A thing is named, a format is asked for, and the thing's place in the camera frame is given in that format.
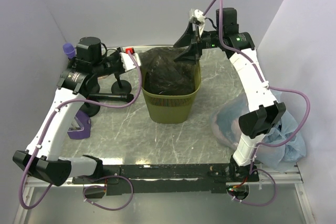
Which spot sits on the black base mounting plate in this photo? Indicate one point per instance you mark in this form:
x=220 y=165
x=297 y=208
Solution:
x=170 y=178

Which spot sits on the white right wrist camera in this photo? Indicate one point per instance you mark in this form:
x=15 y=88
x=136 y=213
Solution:
x=197 y=18

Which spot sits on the grey translucent trash bag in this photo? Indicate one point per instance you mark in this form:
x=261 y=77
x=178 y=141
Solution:
x=164 y=76

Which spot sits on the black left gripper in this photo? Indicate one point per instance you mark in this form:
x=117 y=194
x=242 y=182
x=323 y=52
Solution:
x=117 y=53

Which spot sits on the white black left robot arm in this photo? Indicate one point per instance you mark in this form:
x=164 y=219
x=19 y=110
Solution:
x=87 y=62

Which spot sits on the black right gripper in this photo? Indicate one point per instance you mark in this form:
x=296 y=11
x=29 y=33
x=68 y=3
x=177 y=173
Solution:
x=192 y=39

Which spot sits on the purple microphone on stand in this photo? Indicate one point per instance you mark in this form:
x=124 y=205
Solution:
x=69 y=50

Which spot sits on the purple box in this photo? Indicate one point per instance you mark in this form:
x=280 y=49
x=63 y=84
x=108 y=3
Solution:
x=80 y=127

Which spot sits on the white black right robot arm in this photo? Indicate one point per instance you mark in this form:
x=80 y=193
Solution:
x=264 y=109

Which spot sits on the olive green mesh trash bin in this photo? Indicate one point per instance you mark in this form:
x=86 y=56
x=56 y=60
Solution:
x=171 y=109

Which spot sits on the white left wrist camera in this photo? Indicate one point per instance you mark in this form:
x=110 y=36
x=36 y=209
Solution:
x=127 y=58

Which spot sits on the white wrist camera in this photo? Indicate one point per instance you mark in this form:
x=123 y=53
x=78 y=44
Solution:
x=197 y=18
x=127 y=58

